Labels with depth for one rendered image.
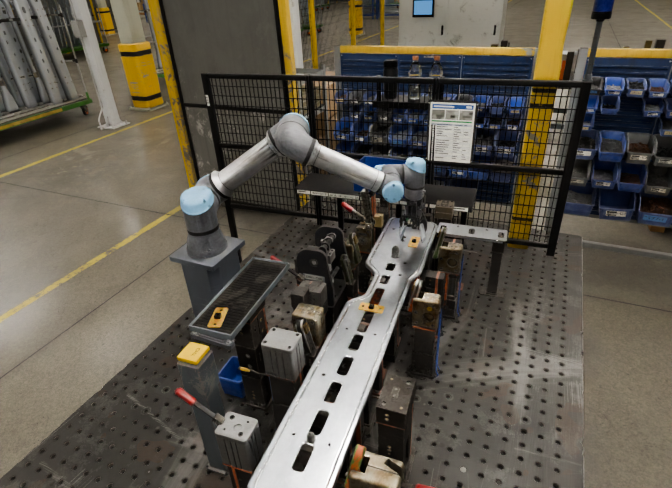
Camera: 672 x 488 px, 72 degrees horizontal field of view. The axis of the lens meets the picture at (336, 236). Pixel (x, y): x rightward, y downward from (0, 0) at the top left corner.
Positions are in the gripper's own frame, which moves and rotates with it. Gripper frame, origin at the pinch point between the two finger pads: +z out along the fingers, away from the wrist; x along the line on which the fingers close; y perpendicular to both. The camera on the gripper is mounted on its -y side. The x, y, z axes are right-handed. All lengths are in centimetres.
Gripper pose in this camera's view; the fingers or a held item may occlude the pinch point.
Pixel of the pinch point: (412, 238)
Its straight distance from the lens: 194.3
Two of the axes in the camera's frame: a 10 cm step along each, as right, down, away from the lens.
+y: -3.3, 4.8, -8.1
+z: 0.3, 8.7, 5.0
